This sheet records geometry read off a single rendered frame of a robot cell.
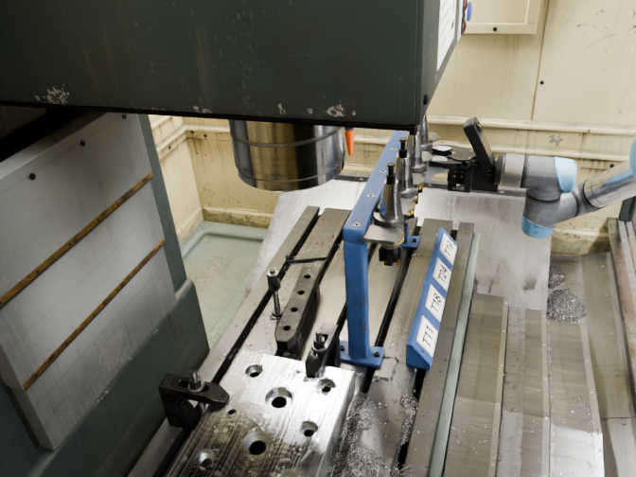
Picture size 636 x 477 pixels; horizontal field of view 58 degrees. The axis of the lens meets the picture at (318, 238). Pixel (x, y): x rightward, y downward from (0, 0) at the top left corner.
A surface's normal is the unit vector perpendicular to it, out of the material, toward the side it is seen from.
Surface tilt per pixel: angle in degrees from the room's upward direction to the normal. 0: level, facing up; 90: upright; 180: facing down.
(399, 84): 90
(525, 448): 8
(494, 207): 24
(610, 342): 17
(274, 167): 90
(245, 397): 0
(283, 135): 90
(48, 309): 90
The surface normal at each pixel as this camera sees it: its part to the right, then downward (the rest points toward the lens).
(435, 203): -0.18, -0.54
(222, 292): -0.07, -0.84
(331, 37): -0.31, 0.54
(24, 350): 0.96, 0.11
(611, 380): -0.34, -0.83
